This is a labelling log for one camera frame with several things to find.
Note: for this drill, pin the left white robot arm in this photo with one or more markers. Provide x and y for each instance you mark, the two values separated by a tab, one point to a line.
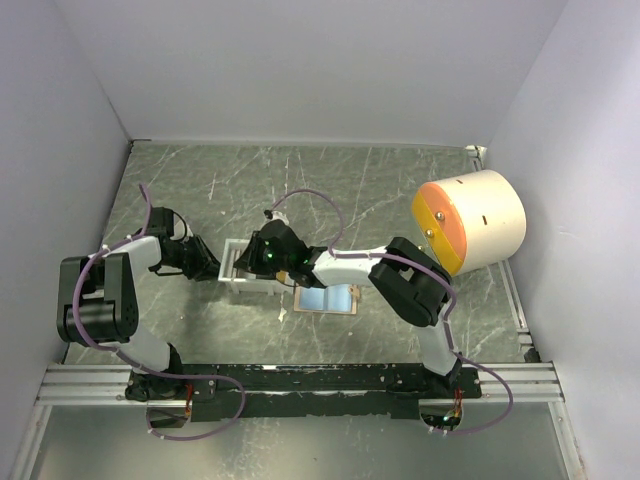
98	306

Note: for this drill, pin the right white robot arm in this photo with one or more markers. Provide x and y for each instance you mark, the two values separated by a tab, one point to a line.
416	287

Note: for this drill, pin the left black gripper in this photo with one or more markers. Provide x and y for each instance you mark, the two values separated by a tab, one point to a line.
207	266

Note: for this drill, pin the large cream cylinder drum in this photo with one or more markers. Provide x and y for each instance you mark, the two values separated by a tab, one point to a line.
470	221

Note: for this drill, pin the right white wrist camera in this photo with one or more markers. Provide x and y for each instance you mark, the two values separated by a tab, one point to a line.
274	215

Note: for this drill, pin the beige card holder wallet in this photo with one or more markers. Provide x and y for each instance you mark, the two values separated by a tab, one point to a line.
338	299

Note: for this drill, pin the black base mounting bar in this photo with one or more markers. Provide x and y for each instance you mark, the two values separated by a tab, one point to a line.
216	392

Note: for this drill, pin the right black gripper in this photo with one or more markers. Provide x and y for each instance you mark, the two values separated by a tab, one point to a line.
249	259

